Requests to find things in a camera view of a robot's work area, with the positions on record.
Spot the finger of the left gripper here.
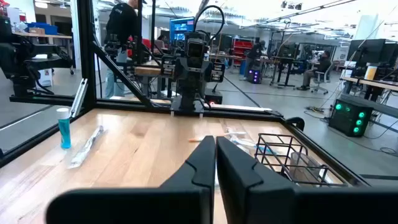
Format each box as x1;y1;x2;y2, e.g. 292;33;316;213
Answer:
182;74;195;91
194;74;206;91

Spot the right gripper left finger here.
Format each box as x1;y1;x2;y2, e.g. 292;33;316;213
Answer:
46;136;216;224

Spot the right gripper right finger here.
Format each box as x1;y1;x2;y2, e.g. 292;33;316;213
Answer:
216;136;398;224

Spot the white toothbrush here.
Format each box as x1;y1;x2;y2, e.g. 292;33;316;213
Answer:
224;126;277;155

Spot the purple toothbrush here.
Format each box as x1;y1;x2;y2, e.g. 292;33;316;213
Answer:
67;124;105;170

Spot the teal mouthwash bottle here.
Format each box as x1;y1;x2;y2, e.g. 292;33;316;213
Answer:
56;107;72;151

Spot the black box with red light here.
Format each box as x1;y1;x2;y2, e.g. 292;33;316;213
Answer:
204;89;223;106

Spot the blue-screen monitor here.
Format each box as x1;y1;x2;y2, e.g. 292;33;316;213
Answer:
169;17;196;43

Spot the red storage cabinet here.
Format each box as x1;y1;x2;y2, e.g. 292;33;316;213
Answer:
231;37;254;65

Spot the purple-lit computer tower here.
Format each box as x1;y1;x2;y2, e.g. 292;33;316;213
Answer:
247;68;262;85

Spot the person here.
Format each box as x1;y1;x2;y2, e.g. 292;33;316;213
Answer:
244;39;267;80
297;50;332;91
104;0;147;99

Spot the grey office chair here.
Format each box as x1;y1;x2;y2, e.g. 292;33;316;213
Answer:
310;62;333;95

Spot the green-lit computer tower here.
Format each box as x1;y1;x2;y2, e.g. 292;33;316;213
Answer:
328;98;374;138

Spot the blue storage bin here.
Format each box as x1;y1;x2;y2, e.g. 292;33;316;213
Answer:
26;22;59;35

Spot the wooden office desk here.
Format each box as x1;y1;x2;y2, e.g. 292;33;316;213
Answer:
340;76;398;103

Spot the black computer monitor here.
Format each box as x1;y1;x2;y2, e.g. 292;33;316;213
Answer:
346;39;398;68

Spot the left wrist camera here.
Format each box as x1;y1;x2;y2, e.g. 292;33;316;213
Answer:
185;37;206;62

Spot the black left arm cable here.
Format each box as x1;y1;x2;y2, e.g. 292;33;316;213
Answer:
194;4;226;47

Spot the black wire basket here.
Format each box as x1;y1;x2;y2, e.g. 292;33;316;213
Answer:
254;133;348;188

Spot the black frame clamp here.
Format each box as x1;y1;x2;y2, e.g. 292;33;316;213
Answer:
284;116;306;132

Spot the black aluminium table frame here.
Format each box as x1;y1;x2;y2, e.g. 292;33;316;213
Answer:
0;0;374;187

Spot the silver frame bracket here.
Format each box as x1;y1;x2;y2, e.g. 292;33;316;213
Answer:
70;78;89;118

